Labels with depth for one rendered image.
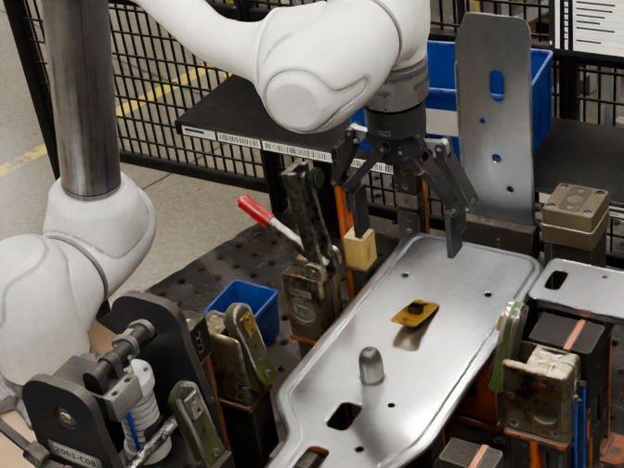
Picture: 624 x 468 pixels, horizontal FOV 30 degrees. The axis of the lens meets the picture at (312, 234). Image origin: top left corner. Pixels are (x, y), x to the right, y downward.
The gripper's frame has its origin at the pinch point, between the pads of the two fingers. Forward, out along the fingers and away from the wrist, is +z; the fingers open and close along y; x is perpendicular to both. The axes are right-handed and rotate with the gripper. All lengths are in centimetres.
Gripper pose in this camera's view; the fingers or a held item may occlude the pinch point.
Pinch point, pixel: (407, 235)
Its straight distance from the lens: 153.2
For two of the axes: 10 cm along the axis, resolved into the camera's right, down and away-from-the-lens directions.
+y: 8.6, 1.9, -4.8
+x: 5.0, -5.4, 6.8
